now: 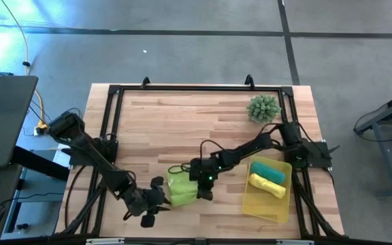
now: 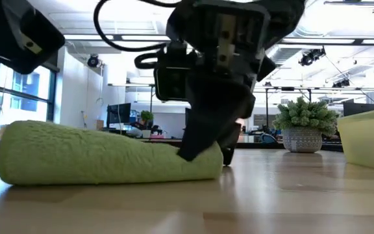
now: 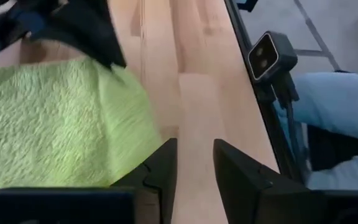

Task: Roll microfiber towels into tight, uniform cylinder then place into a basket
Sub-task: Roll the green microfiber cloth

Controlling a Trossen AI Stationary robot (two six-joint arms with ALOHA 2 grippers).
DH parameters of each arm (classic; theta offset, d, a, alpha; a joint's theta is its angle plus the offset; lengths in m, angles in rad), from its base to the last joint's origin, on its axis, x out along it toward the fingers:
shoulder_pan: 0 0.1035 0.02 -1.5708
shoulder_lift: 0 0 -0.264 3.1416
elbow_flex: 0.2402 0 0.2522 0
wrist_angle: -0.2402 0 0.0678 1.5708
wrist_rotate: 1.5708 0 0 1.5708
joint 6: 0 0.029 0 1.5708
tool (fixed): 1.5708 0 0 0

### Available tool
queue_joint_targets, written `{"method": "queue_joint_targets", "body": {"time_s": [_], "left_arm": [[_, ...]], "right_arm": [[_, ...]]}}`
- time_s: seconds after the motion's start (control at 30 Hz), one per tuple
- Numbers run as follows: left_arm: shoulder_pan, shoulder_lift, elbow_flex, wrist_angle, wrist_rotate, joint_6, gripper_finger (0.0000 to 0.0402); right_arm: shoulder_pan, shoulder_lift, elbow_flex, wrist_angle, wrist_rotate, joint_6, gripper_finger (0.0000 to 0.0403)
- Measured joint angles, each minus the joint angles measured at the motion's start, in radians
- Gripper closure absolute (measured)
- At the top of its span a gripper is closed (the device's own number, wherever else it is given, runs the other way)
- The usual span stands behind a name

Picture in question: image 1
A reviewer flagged silver bracket plate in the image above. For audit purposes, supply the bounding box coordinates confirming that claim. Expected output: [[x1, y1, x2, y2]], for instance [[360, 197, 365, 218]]
[[86, 238, 125, 245], [276, 240, 315, 245]]

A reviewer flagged white box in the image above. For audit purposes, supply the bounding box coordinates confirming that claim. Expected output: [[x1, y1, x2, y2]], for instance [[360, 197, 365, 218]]
[[52, 140, 73, 169]]

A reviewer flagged green succulent in patterned pot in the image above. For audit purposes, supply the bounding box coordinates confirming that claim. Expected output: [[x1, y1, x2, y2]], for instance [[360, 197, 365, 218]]
[[246, 94, 282, 124]]

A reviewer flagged lime green microfiber towel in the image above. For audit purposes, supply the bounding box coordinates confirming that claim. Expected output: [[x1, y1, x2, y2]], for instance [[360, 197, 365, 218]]
[[166, 165, 199, 207]]

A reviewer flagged black aluminium table frame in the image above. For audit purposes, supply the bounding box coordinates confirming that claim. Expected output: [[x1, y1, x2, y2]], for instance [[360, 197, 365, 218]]
[[54, 73, 346, 239]]

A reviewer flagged dark grey laptop lid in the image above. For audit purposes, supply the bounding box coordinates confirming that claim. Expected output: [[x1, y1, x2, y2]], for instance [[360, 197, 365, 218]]
[[0, 75, 39, 170]]

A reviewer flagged yellow floor cable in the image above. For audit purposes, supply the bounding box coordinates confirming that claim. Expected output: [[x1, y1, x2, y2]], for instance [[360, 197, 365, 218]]
[[0, 0, 49, 130]]

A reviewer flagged teal microfiber towel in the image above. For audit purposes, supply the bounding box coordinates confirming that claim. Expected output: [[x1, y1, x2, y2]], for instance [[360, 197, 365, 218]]
[[250, 161, 287, 185]]

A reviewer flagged yellow microfiber towel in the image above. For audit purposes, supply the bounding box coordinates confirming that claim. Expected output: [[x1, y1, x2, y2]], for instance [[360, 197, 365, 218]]
[[248, 173, 287, 199]]

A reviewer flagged dark grey side table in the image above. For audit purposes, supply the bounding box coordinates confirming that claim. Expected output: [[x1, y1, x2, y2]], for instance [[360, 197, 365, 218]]
[[353, 86, 392, 200]]

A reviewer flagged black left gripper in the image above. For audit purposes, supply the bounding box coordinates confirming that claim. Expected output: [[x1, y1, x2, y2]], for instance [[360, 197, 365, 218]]
[[124, 176, 172, 228]]

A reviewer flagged translucent yellow plastic basket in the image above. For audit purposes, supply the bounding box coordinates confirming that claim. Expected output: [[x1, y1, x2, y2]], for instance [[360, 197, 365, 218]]
[[242, 155, 293, 224]]

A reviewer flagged yellow power plug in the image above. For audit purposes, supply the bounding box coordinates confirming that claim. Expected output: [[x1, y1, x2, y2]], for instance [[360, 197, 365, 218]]
[[34, 121, 50, 136]]

